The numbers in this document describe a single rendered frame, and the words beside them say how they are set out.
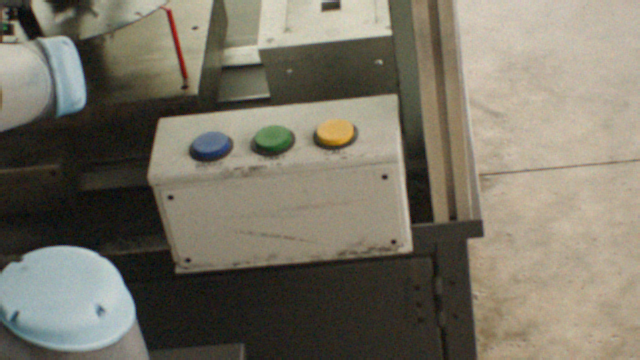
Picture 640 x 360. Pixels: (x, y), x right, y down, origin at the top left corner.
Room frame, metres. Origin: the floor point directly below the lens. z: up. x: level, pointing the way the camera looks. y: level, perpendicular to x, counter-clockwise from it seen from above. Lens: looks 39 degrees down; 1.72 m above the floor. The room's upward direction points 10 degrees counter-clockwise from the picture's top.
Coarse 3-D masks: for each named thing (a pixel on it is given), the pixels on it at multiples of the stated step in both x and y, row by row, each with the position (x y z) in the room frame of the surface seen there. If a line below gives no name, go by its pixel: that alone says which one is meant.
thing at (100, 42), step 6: (78, 36) 1.45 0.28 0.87; (102, 36) 1.46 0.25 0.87; (108, 36) 1.46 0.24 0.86; (114, 36) 1.47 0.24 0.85; (78, 42) 1.46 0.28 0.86; (84, 42) 1.45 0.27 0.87; (90, 42) 1.45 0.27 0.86; (96, 42) 1.45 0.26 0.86; (102, 42) 1.45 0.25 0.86; (108, 42) 1.46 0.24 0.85; (78, 48) 1.46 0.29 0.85; (84, 48) 1.45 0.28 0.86; (90, 48) 1.45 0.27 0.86; (96, 48) 1.45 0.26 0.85
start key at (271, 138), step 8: (264, 128) 1.12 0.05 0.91; (272, 128) 1.12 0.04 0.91; (280, 128) 1.12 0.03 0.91; (256, 136) 1.11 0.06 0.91; (264, 136) 1.11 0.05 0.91; (272, 136) 1.10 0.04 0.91; (280, 136) 1.10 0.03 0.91; (288, 136) 1.10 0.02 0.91; (256, 144) 1.10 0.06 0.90; (264, 144) 1.09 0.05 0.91; (272, 144) 1.09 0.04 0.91; (280, 144) 1.09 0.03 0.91
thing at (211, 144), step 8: (200, 136) 1.13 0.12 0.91; (208, 136) 1.13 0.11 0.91; (216, 136) 1.12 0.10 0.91; (224, 136) 1.12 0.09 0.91; (192, 144) 1.12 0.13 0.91; (200, 144) 1.11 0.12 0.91; (208, 144) 1.11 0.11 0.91; (216, 144) 1.11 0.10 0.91; (224, 144) 1.11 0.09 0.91; (200, 152) 1.10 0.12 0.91; (208, 152) 1.10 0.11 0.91; (216, 152) 1.10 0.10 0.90
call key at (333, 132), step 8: (328, 120) 1.12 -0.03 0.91; (336, 120) 1.11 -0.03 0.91; (344, 120) 1.11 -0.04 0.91; (320, 128) 1.10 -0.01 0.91; (328, 128) 1.10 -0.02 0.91; (336, 128) 1.10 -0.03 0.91; (344, 128) 1.10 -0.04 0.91; (352, 128) 1.09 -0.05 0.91; (320, 136) 1.09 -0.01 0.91; (328, 136) 1.09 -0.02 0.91; (336, 136) 1.08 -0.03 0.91; (344, 136) 1.08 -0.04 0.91; (352, 136) 1.09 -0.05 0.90; (328, 144) 1.08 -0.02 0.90; (336, 144) 1.08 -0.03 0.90
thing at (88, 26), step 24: (24, 0) 1.44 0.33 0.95; (48, 0) 1.43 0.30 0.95; (72, 0) 1.42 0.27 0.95; (96, 0) 1.40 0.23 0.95; (120, 0) 1.39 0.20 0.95; (144, 0) 1.38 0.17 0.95; (168, 0) 1.37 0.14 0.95; (24, 24) 1.38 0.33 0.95; (48, 24) 1.37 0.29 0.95; (72, 24) 1.36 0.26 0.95; (96, 24) 1.34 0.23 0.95; (120, 24) 1.33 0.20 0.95
